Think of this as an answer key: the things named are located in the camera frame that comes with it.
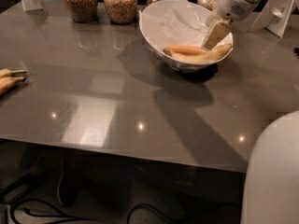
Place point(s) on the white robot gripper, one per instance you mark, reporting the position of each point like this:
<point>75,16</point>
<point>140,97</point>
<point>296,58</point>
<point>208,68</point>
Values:
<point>234,3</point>

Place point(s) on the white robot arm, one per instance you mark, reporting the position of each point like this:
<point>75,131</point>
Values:
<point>271,192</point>

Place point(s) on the yellow banana in bowl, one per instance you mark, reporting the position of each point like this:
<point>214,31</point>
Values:
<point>208,57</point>

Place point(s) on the white ceramic bowl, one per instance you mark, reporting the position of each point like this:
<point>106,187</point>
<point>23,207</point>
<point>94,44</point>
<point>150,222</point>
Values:
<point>155,47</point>

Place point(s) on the orange-tinted banana in bowl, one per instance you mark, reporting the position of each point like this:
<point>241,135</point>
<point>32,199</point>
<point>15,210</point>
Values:
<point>183,49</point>

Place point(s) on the upper banana on table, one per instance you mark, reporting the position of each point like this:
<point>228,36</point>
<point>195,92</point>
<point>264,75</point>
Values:
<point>10,73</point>

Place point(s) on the white crumpled paper liner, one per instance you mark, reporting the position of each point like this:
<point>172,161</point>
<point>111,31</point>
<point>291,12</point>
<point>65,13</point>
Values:
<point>180,25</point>

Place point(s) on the right white triangular stand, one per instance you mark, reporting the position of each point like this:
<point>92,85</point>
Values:
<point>275,16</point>

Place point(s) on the left grain-filled glass jar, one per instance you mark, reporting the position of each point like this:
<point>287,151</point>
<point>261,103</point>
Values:
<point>82,10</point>

